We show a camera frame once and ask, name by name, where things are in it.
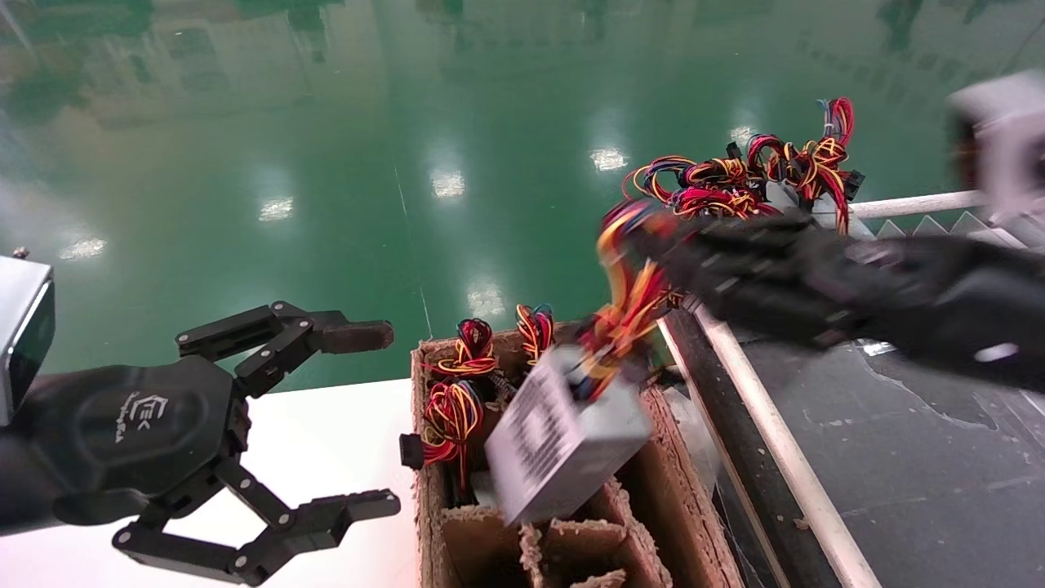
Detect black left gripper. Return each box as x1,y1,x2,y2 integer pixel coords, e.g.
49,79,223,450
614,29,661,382
16,357,402,587

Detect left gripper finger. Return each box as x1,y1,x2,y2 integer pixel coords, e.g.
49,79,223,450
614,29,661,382
176,301,395,399

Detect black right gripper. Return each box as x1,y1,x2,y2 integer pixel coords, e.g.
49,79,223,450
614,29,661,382
633,214,1045,389

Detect grey power supply with label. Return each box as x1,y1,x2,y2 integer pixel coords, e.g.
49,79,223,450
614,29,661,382
486,200,683,525

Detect grey power supply with vent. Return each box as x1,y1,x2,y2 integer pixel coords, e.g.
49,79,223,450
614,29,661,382
622,155,768,221

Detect power supply with black connector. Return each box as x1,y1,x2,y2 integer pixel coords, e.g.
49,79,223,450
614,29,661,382
398,380,491,491

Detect black conveyor side panel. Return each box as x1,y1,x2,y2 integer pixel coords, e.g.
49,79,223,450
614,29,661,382
657,314,821,588

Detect clear plastic divider tray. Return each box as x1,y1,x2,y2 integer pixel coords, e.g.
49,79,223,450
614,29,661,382
874,211,1029,246

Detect brown cardboard divider box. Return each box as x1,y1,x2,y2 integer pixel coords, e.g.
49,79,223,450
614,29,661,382
411,327,744,588

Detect black conveyor belt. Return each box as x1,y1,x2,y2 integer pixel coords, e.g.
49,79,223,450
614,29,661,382
739,339,1045,588

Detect power supply with red-yellow wires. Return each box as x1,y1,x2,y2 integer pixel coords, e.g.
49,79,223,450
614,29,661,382
516,304,556,364
425,318,500,401

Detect white pipe rail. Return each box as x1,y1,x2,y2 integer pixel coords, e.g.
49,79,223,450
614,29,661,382
849,190,985,220

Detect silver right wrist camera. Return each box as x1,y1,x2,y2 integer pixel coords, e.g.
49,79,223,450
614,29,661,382
947,72,1045,229

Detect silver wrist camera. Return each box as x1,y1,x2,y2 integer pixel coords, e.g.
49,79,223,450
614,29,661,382
947,72,1045,229
0,255,56,427

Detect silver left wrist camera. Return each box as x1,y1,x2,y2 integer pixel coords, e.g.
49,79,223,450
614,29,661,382
0,255,56,427

